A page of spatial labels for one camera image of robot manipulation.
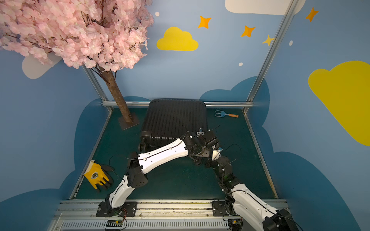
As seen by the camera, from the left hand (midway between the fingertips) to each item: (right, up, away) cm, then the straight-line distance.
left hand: (204, 148), depth 79 cm
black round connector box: (+15, -38, -6) cm, 42 cm away
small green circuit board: (-47, -37, -6) cm, 61 cm away
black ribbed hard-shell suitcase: (-23, +16, +7) cm, 28 cm away
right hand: (+3, -2, +6) cm, 7 cm away
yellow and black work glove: (-61, -17, +5) cm, 64 cm away
